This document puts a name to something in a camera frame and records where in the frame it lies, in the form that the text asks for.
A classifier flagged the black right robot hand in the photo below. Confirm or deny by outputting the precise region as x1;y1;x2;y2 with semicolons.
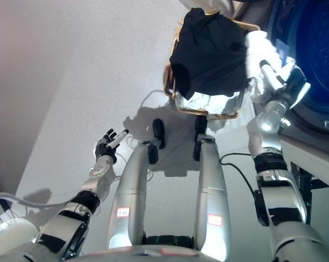
258;58;312;110

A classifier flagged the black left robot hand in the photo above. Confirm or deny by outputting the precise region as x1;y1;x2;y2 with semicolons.
94;129;129;165

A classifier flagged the white garment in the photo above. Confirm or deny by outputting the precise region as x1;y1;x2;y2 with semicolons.
244;30;284;103

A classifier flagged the grey washing machine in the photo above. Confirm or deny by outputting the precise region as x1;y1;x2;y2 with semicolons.
235;0;329;137

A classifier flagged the wicker laundry basket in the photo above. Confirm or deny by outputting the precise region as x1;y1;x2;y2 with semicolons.
163;10;260;121

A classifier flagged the white appliance cabinet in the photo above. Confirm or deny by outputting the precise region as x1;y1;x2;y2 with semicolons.
278;132;329;192

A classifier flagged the black garment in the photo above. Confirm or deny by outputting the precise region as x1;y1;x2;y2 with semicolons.
169;7;249;100

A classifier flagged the grey robot torso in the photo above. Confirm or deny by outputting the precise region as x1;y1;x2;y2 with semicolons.
25;236;208;262

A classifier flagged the black cable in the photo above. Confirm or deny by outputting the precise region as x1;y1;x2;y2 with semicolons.
220;153;263;227

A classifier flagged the grey cable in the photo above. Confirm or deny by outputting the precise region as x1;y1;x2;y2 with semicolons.
0;192;72;208

